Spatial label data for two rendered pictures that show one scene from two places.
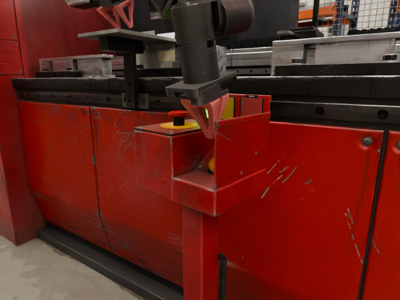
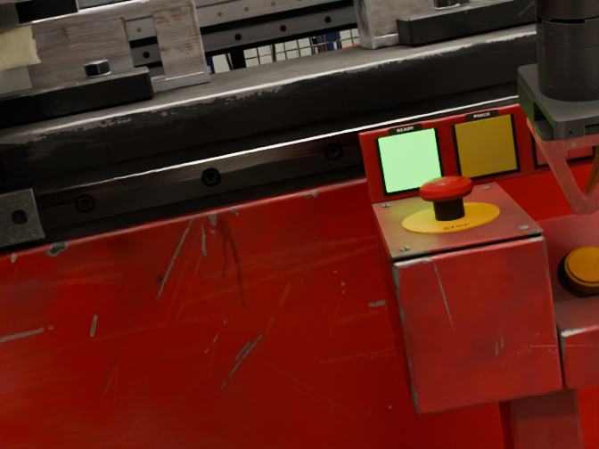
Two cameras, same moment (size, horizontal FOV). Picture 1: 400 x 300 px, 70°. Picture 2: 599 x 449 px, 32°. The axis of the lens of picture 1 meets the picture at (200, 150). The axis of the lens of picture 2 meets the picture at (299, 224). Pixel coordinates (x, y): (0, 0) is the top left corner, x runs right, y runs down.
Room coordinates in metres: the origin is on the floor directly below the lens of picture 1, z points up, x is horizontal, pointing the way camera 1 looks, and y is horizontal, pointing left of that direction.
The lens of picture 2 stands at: (0.06, 0.60, 0.98)
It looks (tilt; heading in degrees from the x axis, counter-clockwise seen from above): 14 degrees down; 320
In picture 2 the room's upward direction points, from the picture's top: 11 degrees counter-clockwise
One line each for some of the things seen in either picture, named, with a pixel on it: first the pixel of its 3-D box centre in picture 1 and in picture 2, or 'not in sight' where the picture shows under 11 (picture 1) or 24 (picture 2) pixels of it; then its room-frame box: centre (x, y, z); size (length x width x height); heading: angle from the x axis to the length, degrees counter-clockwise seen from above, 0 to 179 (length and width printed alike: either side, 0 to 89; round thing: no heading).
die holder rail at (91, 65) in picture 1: (74, 67); not in sight; (1.41, 0.59, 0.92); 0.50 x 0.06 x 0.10; 56
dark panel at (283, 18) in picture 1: (191, 31); not in sight; (1.66, 0.05, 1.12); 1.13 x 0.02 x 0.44; 56
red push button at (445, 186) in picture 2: (178, 119); (447, 202); (0.55, 0.04, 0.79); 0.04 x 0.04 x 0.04
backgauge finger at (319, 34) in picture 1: (296, 34); not in sight; (0.99, -0.31, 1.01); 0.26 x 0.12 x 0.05; 146
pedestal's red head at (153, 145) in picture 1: (200, 143); (515, 241); (0.53, 0.00, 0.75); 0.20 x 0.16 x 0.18; 49
